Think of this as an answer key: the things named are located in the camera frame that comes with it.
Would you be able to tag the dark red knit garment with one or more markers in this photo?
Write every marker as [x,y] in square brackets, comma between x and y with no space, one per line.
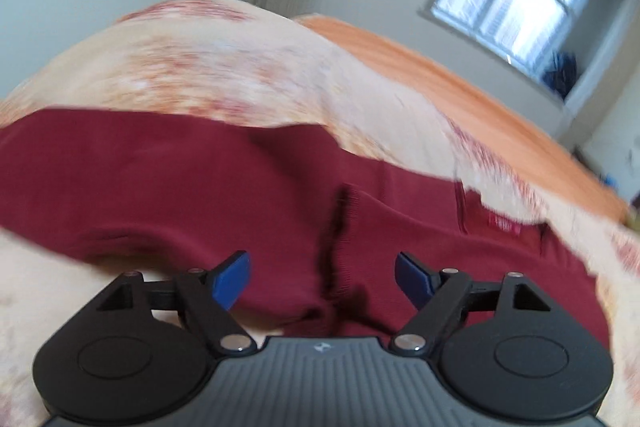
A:
[200,187]

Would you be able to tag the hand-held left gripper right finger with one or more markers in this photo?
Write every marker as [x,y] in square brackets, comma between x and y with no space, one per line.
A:
[410,279]

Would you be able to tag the orange bed sheet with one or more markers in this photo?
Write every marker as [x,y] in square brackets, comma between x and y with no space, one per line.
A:
[450,92]

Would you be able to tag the dark blue cloth pile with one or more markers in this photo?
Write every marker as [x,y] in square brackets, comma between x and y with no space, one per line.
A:
[561,74]

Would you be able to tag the floral beige blanket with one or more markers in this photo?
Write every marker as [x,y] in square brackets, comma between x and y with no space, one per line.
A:
[210,62]

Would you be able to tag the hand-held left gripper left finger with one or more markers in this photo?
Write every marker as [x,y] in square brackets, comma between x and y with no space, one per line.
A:
[232,279]

